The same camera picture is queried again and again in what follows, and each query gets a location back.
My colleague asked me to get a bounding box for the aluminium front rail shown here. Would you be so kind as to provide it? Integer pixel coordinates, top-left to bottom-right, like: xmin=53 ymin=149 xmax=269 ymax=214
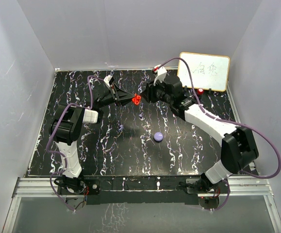
xmin=12 ymin=175 xmax=274 ymax=198

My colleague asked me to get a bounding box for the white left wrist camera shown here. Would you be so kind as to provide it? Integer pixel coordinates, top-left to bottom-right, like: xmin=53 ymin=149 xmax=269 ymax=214
xmin=103 ymin=75 xmax=114 ymax=89

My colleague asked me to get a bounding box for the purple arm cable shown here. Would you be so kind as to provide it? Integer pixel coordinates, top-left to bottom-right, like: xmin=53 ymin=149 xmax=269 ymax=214
xmin=45 ymin=75 xmax=107 ymax=214
xmin=158 ymin=57 xmax=281 ymax=214

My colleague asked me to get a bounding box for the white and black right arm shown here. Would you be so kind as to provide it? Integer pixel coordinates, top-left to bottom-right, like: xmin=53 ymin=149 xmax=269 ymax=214
xmin=140 ymin=77 xmax=259 ymax=193

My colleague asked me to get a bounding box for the purple charging case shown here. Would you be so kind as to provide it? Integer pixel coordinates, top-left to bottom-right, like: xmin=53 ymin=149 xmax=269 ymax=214
xmin=153 ymin=132 xmax=164 ymax=142

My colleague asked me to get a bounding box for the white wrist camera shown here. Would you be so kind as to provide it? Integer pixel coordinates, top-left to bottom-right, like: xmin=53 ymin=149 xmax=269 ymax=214
xmin=153 ymin=65 xmax=167 ymax=85
xmin=103 ymin=75 xmax=114 ymax=89

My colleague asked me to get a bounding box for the orange earbud charging case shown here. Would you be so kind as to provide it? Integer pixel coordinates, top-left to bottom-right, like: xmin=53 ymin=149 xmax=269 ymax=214
xmin=132 ymin=94 xmax=141 ymax=105

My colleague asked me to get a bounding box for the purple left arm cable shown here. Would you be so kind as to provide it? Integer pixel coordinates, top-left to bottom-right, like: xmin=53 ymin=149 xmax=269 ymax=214
xmin=45 ymin=75 xmax=107 ymax=214

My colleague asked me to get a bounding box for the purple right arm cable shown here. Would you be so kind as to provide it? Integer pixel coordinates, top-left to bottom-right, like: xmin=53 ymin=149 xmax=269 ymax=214
xmin=158 ymin=57 xmax=281 ymax=214

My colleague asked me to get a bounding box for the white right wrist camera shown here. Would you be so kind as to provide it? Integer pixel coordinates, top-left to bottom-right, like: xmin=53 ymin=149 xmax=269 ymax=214
xmin=153 ymin=65 xmax=167 ymax=85

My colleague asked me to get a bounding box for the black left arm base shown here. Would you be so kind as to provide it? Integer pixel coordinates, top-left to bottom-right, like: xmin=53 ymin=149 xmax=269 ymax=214
xmin=54 ymin=175 xmax=100 ymax=196

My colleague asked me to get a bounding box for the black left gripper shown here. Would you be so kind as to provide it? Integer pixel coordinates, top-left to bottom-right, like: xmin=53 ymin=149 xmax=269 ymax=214
xmin=98 ymin=84 xmax=136 ymax=109

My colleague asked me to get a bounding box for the white board yellow frame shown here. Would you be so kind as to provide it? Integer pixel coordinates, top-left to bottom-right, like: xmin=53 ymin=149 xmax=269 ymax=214
xmin=177 ymin=52 xmax=231 ymax=92

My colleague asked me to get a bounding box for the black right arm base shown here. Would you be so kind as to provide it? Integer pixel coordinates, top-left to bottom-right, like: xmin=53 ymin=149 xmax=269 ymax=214
xmin=181 ymin=178 xmax=229 ymax=198

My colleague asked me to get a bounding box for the red emergency button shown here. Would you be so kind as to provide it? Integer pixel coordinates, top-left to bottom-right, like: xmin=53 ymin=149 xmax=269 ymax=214
xmin=197 ymin=88 xmax=204 ymax=98

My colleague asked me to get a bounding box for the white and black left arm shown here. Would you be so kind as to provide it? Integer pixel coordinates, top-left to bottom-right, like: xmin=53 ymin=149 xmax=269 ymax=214
xmin=46 ymin=84 xmax=141 ymax=194

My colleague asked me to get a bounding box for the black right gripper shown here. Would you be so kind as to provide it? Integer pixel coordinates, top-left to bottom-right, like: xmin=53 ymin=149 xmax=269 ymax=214
xmin=141 ymin=77 xmax=173 ymax=105

